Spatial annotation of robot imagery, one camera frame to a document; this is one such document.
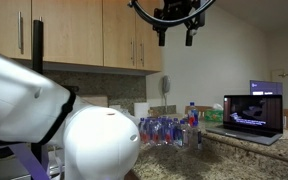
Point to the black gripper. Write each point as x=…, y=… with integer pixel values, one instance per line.
x=177, y=9

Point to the small blue-cap water bottle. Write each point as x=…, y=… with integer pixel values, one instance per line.
x=196, y=136

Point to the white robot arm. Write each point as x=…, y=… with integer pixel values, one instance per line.
x=99, y=143

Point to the tall Fiji water bottle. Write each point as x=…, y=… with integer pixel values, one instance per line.
x=192, y=113

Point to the small clear water bottle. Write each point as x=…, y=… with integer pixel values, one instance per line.
x=184, y=133

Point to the plastic-wrapped water bottle pack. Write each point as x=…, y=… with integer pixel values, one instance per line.
x=160, y=131

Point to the paper towel roll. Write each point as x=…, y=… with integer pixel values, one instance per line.
x=141, y=109

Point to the monitor with purple screen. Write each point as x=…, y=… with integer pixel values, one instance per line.
x=265, y=88

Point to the silver open laptop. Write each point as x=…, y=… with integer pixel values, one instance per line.
x=254, y=118

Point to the wall telephone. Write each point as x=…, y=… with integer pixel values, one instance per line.
x=165, y=89

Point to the wooden wall cabinets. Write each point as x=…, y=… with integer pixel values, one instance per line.
x=102, y=33

